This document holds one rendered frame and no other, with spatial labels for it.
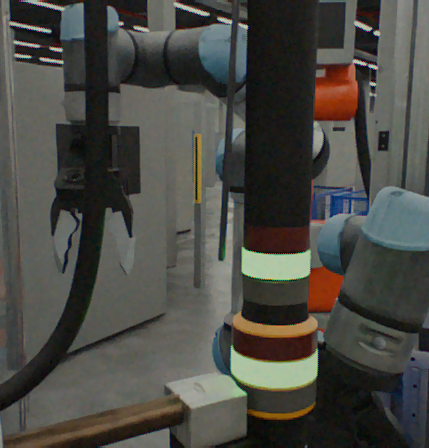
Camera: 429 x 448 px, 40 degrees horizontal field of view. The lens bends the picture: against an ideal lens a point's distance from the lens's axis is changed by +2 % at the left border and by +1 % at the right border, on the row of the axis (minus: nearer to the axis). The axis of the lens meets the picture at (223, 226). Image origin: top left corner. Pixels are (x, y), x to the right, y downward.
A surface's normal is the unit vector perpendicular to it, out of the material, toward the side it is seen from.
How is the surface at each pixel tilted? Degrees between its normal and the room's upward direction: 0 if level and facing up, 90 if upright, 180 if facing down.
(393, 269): 84
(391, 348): 89
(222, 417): 90
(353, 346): 82
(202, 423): 90
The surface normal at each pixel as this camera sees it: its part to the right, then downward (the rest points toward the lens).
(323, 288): -0.07, 0.15
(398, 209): -0.62, -0.12
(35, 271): 0.85, 0.09
